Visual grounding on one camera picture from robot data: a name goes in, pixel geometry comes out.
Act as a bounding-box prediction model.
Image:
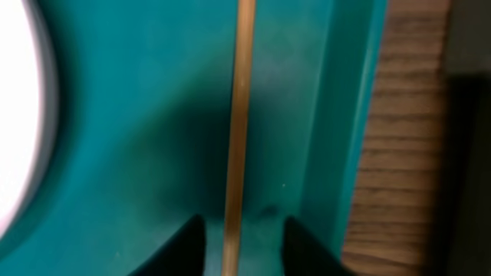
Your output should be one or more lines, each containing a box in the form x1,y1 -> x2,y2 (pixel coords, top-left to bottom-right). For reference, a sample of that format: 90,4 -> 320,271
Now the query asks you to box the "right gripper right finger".
282,216 -> 355,276

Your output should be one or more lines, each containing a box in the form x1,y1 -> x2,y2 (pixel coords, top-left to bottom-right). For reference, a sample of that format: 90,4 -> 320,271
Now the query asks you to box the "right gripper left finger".
130,215 -> 206,276

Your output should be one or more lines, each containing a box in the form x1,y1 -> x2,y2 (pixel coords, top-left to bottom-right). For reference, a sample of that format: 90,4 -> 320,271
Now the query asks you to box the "large white plate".
1,0 -> 59,235

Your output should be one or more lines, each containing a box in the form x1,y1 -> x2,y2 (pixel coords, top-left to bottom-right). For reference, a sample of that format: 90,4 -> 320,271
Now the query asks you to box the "wooden chopstick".
221,0 -> 256,276

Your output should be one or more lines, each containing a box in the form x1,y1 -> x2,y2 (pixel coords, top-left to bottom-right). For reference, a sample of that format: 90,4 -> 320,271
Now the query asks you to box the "grey dishwasher rack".
444,0 -> 490,276

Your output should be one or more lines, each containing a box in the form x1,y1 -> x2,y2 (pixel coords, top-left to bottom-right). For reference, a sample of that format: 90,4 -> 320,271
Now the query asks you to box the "teal serving tray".
1,0 -> 387,275

